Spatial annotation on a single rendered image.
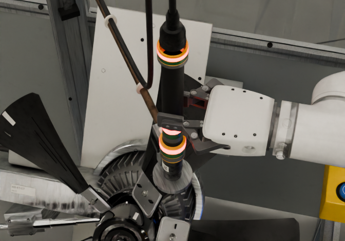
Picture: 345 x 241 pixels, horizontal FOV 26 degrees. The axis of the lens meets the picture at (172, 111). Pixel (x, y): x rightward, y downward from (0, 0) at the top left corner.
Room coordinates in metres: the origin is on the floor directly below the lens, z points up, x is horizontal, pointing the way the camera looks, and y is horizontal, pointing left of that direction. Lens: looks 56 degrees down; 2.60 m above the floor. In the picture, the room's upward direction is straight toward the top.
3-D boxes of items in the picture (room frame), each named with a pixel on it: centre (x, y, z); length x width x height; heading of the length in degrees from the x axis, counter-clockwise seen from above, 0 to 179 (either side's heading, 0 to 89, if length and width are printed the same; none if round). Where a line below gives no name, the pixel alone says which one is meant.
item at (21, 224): (0.73, 0.34, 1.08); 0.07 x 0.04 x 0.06; 88
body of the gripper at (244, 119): (0.63, -0.11, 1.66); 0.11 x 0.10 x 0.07; 78
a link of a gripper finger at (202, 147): (0.60, -0.06, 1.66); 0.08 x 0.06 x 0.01; 137
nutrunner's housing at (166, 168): (0.65, 0.00, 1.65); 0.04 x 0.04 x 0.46
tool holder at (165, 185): (0.66, 0.00, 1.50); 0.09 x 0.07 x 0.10; 23
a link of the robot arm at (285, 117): (0.61, -0.17, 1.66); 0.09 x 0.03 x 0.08; 168
